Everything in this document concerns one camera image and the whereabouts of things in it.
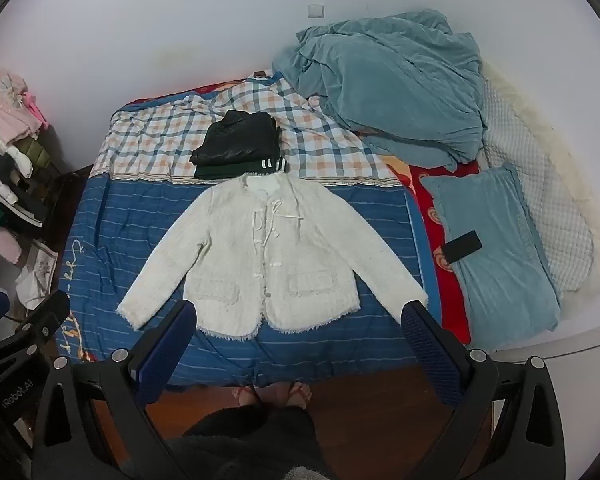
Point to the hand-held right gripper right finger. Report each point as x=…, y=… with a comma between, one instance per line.
x=430, y=355

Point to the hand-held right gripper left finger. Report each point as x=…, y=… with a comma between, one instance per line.
x=165, y=355

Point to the white tweed jacket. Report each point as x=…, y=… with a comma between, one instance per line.
x=260, y=260

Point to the pile of clothes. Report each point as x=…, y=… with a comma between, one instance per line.
x=10, y=160

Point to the white paper bag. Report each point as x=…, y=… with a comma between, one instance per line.
x=37, y=270

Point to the person's left foot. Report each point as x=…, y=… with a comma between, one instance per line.
x=247, y=396

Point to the teal pillow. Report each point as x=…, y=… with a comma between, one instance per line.
x=500, y=280

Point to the black phone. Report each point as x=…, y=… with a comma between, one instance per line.
x=462, y=246

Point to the person's dark fleece clothing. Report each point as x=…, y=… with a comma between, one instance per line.
x=260, y=440

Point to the blue striped bed sheet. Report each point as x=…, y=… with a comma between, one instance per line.
x=130, y=220

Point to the red patterned sheet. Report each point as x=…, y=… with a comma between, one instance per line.
x=430, y=200

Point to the white quilted mattress pad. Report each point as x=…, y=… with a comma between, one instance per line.
x=550, y=200

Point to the plaid quilt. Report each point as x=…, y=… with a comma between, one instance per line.
x=150, y=135

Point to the black leather jacket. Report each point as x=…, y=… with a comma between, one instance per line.
x=235, y=137

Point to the teal fleece blanket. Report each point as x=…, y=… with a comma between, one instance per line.
x=390, y=90

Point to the white wall switch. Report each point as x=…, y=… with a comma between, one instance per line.
x=316, y=10

